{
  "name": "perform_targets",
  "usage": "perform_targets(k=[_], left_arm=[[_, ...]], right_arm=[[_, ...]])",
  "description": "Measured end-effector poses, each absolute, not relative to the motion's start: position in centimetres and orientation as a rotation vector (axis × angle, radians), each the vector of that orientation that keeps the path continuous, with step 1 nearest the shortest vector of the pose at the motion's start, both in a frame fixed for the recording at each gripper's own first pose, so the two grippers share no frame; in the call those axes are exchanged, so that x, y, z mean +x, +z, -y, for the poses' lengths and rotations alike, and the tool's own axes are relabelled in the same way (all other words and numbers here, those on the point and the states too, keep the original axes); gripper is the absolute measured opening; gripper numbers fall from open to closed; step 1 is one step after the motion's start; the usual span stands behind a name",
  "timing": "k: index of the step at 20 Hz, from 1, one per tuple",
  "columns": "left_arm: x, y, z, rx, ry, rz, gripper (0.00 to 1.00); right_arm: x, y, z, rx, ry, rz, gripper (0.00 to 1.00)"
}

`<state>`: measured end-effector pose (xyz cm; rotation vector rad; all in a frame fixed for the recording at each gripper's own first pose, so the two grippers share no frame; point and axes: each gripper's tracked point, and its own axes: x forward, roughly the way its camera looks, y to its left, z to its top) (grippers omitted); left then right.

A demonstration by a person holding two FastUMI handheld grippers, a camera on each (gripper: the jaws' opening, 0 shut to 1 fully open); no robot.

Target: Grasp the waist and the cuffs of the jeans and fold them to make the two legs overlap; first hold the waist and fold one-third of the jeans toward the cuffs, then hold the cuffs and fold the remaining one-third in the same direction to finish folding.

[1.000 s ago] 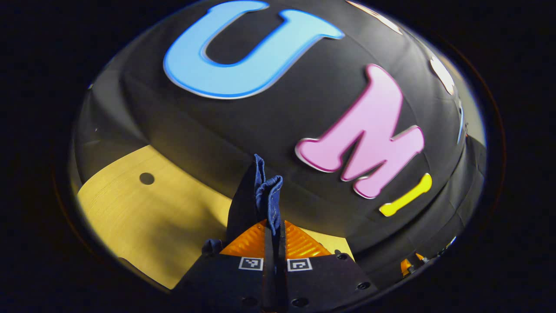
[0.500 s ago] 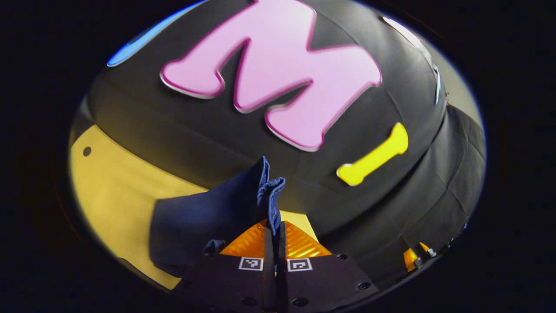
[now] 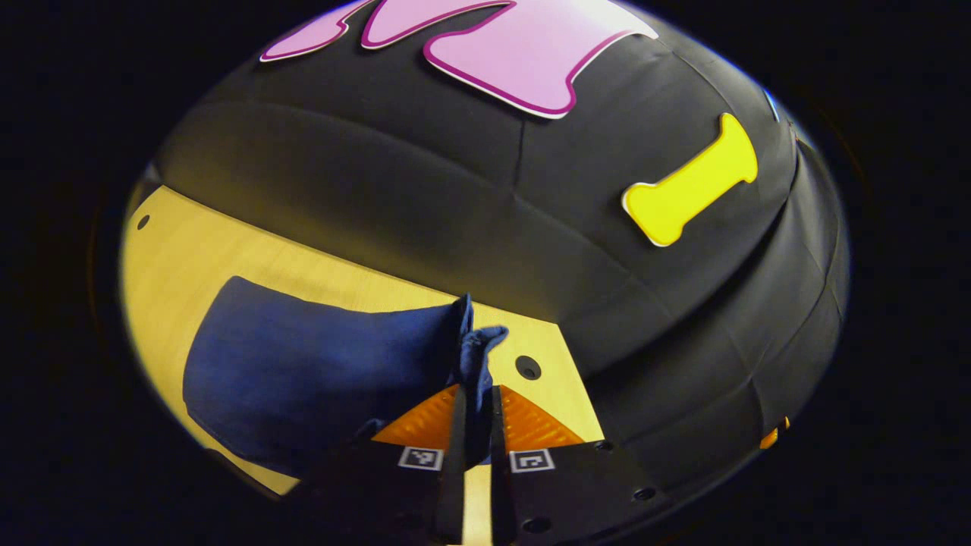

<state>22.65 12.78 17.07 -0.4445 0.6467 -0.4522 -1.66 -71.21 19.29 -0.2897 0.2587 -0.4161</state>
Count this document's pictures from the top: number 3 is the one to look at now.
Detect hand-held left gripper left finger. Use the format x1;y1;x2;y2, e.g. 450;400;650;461
298;383;469;546

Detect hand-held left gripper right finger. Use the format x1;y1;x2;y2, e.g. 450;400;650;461
490;384;670;546

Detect blue denim jeans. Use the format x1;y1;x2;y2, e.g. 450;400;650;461
181;274;510;480

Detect black backdrop cloth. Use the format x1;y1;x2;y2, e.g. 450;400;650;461
150;0;852;526

